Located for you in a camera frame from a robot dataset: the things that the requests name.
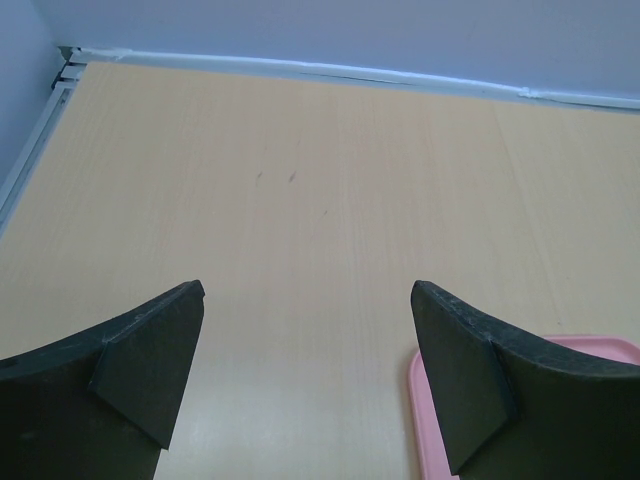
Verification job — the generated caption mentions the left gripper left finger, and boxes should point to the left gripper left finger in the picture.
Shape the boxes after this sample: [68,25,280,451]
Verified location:
[1,280,205,479]

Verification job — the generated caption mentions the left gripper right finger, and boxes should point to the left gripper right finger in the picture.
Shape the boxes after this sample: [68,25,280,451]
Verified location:
[411,281,639,479]

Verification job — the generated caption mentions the pink plastic tray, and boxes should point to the pink plastic tray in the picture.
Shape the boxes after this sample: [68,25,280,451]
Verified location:
[407,335,639,480]

